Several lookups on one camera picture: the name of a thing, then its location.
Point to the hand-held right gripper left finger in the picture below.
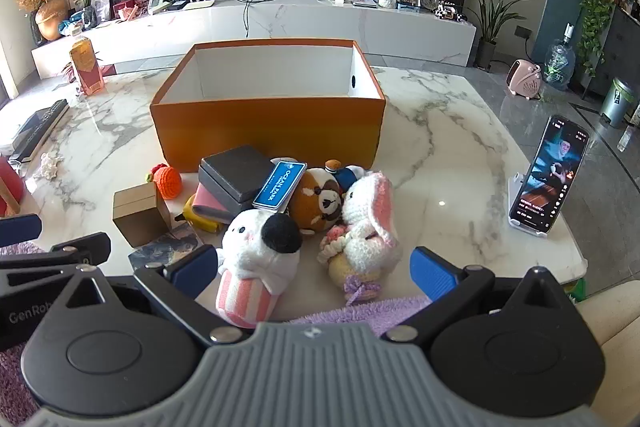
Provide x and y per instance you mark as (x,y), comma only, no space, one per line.
(192,269)

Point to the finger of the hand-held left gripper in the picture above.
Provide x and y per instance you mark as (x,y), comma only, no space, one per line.
(20,229)
(75,249)

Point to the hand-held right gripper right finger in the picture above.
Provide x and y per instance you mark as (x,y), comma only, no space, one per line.
(432,274)

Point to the dark picture card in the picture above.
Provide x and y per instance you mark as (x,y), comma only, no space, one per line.
(160,252)

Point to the yellow object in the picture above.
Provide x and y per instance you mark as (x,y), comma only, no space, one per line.
(197,219)

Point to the white plush with black ear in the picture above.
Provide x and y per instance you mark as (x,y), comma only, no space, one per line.
(250,247)

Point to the pink wallet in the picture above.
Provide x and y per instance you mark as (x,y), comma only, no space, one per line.
(210,204)

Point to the small gold box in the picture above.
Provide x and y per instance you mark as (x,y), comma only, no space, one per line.
(140,217)

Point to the white pink crochet bunny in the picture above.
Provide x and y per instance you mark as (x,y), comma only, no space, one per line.
(365,217)

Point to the orange crochet fruit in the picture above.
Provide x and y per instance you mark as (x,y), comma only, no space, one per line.
(167,182)

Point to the dark grey box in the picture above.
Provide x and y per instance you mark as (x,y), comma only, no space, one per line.
(235,172)

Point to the blue hang tag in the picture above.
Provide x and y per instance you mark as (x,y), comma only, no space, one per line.
(280,184)

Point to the blue white duck plush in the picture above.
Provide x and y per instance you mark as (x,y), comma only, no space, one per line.
(345,177)

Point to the brown white dog plush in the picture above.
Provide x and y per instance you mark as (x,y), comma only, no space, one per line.
(315,202)

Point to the orange cardboard box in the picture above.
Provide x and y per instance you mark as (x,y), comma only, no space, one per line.
(270,132)

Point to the red object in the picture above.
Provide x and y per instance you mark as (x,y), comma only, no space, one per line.
(10,187)

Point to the white coral ornament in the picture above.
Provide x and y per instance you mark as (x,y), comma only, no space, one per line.
(48,165)

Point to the purple fluffy cloth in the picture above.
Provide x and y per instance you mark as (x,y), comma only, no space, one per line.
(350,312)

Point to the black keyboard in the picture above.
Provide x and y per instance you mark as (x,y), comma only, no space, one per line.
(40,127)

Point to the white phone stand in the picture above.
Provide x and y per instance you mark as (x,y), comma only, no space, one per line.
(516,189)

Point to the smartphone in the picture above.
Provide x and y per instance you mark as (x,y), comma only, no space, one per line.
(550,172)

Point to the orange drink bottle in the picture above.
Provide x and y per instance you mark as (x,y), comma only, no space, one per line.
(85,62)

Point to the cream sofa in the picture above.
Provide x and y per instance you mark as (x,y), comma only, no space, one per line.
(615,332)

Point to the gold acorn vase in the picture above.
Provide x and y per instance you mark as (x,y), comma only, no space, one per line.
(50,19)

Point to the pink heater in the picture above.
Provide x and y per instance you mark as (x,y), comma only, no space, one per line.
(522,79)

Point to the water jug with pump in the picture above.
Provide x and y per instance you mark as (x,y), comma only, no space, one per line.
(560,62)

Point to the grey trash can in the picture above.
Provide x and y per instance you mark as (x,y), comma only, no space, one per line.
(617,102)

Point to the white thermometer device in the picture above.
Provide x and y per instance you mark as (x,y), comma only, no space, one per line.
(159,4)

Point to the black white cow figurine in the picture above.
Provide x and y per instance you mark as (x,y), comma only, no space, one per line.
(447,13)

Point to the potted long-leaf plant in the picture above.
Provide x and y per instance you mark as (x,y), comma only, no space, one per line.
(487,17)

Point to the white marble tv cabinet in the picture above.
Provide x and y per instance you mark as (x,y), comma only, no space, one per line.
(300,22)

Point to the dark cabinet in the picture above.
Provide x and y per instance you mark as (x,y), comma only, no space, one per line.
(622,42)

